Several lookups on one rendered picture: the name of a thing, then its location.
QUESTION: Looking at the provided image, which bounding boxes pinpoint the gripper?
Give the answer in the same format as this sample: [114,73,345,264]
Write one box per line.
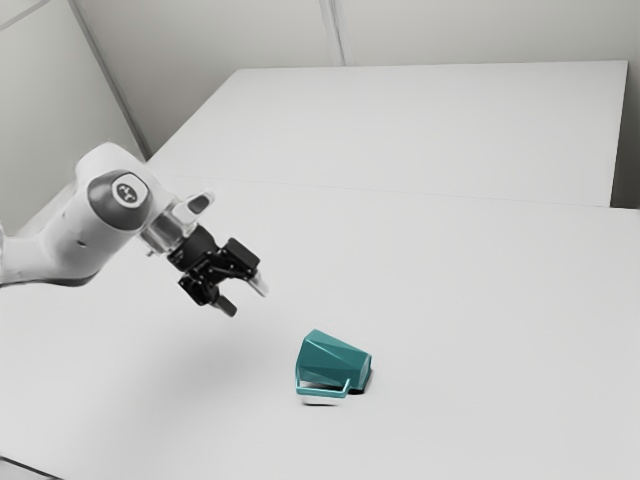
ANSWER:
[167,226,271,318]

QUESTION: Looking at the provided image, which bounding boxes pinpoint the teal faceted mug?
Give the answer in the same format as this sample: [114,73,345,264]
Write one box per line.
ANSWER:
[293,328,374,399]

